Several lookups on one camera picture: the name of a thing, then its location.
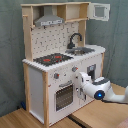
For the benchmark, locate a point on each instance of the white fridge door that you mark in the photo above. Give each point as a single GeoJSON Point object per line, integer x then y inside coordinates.
{"type": "Point", "coordinates": [92, 67]}

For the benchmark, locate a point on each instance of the white oven door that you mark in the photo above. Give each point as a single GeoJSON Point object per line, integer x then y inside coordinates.
{"type": "Point", "coordinates": [62, 100]}

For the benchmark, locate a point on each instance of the black toy faucet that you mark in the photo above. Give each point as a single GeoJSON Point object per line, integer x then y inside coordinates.
{"type": "Point", "coordinates": [73, 40]}

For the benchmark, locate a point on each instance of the grey toy sink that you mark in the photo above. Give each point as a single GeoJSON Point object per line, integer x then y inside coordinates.
{"type": "Point", "coordinates": [79, 51]}

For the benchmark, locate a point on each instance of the black stovetop red burners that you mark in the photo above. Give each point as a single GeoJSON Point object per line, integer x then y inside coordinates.
{"type": "Point", "coordinates": [52, 59]}

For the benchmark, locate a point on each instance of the red stove knob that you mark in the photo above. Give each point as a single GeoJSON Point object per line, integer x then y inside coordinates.
{"type": "Point", "coordinates": [74, 69]}
{"type": "Point", "coordinates": [56, 76]}

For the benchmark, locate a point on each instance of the grey range hood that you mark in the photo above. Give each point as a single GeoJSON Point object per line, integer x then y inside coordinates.
{"type": "Point", "coordinates": [48, 18]}

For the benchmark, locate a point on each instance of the wooden toy kitchen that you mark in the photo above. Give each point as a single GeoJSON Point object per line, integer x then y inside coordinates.
{"type": "Point", "coordinates": [45, 40]}

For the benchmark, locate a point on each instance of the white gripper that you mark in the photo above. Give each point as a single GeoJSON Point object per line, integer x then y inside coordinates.
{"type": "Point", "coordinates": [83, 79]}

